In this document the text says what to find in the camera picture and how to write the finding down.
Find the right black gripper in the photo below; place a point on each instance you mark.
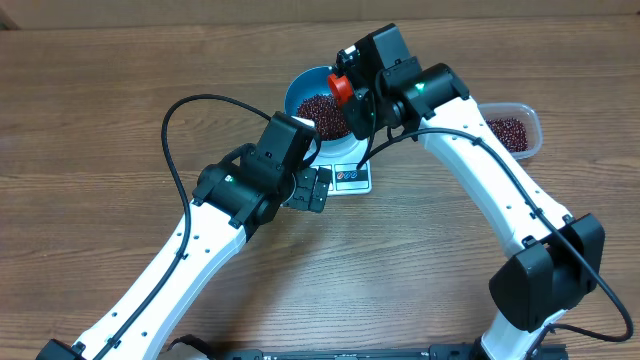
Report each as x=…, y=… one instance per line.
x=357, y=116

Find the red adzuki beans in container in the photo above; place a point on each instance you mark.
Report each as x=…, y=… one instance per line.
x=511, y=132

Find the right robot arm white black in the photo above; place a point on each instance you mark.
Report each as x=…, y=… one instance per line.
x=553, y=258

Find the clear plastic container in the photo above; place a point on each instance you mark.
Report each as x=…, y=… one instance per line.
x=526, y=115

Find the blue bowl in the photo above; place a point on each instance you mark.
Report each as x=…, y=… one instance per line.
x=309, y=97

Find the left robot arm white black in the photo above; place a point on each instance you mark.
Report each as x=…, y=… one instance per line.
x=232, y=199

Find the red scoop with blue handle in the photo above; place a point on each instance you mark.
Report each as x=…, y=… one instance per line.
x=341, y=88

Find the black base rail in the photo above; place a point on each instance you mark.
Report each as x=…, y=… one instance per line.
x=190, y=347

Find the red beans in bowl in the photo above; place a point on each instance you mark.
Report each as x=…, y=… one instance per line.
x=327, y=116

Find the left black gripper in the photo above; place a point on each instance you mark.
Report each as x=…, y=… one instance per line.
x=310, y=189

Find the white digital kitchen scale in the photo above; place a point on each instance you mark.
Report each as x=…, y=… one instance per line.
x=342, y=157

